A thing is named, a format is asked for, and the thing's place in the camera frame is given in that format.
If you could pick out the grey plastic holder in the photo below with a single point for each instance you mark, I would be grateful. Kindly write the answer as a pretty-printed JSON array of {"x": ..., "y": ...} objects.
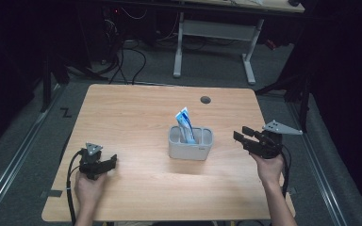
[{"x": 188, "y": 150}]

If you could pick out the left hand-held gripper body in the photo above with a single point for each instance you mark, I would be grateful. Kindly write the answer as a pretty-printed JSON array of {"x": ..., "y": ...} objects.
[{"x": 91, "y": 158}]

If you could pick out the metal floor rail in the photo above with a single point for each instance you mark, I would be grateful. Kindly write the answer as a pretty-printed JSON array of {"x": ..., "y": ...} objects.
[
  {"x": 15, "y": 163},
  {"x": 320, "y": 169}
]

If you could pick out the white and blue toothpaste tube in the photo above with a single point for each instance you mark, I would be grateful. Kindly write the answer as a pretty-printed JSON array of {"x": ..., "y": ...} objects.
[{"x": 185, "y": 124}]

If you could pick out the person's left hand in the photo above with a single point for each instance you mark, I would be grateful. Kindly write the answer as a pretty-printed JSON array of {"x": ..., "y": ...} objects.
[{"x": 89, "y": 190}]

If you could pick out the black round table grommet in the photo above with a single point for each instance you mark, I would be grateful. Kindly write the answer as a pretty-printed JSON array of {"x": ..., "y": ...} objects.
[{"x": 205, "y": 100}]

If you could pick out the black metal stand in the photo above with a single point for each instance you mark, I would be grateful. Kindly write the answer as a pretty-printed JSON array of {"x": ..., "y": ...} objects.
[
  {"x": 298, "y": 91},
  {"x": 47, "y": 81}
]

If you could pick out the person's right hand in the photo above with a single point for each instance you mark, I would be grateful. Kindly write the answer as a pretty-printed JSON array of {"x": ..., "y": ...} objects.
[{"x": 268, "y": 171}]

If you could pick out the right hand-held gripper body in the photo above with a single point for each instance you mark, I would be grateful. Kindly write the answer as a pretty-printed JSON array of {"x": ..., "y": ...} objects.
[{"x": 268, "y": 142}]

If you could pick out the white desk frame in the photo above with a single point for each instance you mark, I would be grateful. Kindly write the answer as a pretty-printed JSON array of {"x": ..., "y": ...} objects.
[{"x": 217, "y": 29}]

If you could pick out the dark tape strip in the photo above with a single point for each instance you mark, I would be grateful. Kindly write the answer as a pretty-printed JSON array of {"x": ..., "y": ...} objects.
[{"x": 54, "y": 193}]

